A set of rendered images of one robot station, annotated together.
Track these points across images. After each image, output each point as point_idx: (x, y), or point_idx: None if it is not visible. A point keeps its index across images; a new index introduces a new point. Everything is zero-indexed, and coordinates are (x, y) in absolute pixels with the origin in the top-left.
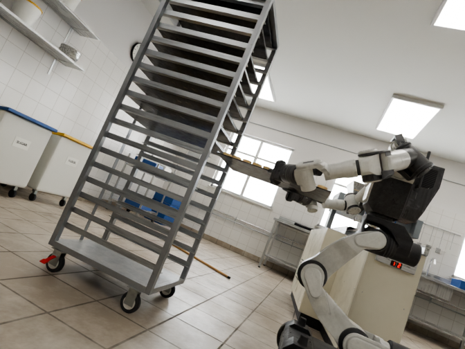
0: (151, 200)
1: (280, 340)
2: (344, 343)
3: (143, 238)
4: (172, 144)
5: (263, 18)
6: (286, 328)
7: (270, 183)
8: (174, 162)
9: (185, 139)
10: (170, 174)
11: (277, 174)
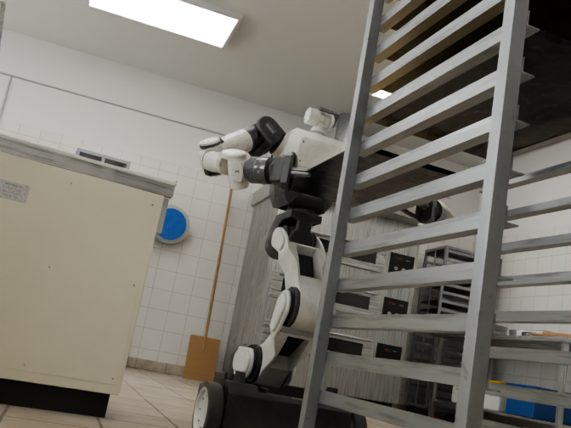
0: (423, 273)
1: (249, 420)
2: (294, 373)
3: (504, 385)
4: (537, 177)
5: None
6: (270, 397)
7: (318, 167)
8: (521, 215)
9: (476, 107)
10: (519, 244)
11: (433, 213)
